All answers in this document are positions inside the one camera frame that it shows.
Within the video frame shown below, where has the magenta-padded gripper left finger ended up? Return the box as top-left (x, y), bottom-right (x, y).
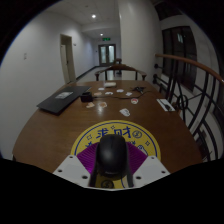
top-left (52, 142), bottom-right (100, 188)

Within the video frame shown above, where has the dark framed window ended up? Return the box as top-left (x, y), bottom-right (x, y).
top-left (161, 25), bottom-right (198, 92)

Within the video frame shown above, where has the long white paper strip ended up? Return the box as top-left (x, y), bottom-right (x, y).
top-left (156, 98), bottom-right (176, 113)

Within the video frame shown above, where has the small black box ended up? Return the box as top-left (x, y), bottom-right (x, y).
top-left (80, 91), bottom-right (94, 103)

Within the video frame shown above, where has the yellow round mouse pad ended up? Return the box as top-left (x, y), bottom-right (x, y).
top-left (70, 119), bottom-right (162, 190)

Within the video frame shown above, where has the wooden armchair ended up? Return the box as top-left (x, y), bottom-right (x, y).
top-left (94, 63), bottom-right (148, 82)

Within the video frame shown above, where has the white side door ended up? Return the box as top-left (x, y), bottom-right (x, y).
top-left (59, 33), bottom-right (77, 85)

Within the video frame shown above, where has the wood-topped black metal railing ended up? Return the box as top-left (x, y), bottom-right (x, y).
top-left (152, 52), bottom-right (224, 162)

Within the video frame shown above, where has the black computer mouse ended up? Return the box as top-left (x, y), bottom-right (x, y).
top-left (95, 133), bottom-right (130, 178)

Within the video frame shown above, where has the glass double door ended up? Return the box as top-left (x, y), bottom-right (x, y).
top-left (97, 43), bottom-right (117, 67)

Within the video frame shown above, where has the black cable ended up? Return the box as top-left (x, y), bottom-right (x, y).
top-left (91, 86), bottom-right (148, 100)

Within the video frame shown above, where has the beige paper pad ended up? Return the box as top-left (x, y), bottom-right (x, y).
top-left (103, 81), bottom-right (117, 89)

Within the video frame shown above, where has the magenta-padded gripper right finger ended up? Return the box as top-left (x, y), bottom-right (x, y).
top-left (126, 142), bottom-right (171, 188)

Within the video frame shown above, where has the black closed laptop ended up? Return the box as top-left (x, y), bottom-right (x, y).
top-left (36, 85), bottom-right (92, 116)

